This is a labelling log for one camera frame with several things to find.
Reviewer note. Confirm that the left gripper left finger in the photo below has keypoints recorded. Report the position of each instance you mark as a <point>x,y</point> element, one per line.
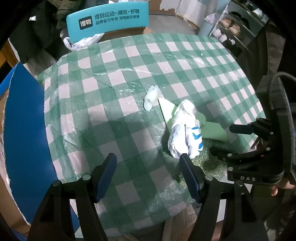
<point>101,180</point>

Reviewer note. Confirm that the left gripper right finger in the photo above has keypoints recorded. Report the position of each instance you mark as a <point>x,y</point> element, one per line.
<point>241,221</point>

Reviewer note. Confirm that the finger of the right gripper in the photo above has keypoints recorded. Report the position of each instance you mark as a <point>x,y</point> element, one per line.
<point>252,158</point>
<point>262,127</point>

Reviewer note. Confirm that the green glitter sponge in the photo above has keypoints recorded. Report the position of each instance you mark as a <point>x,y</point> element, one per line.
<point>210,164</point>

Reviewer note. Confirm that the light green cloth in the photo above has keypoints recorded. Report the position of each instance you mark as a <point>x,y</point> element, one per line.
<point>209,130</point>

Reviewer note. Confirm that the white blue striped bag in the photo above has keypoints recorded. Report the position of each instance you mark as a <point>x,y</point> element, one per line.
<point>185,132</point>

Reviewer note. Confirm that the person right hand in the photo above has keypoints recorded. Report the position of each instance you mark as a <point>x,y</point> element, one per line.
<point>283,184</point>

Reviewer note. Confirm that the green checkered tablecloth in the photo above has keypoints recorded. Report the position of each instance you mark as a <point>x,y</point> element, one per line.
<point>94,105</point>

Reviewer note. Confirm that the small white crumpled paper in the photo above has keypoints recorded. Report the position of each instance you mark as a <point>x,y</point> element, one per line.
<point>150,97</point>

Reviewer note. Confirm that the grey shoe rack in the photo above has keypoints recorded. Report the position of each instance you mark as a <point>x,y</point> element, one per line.
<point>234,24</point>

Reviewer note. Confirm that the white plastic bag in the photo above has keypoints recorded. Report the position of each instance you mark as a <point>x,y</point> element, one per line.
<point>83,43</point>

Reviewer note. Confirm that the teal shoe box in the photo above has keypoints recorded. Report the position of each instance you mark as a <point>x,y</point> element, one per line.
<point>107,18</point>

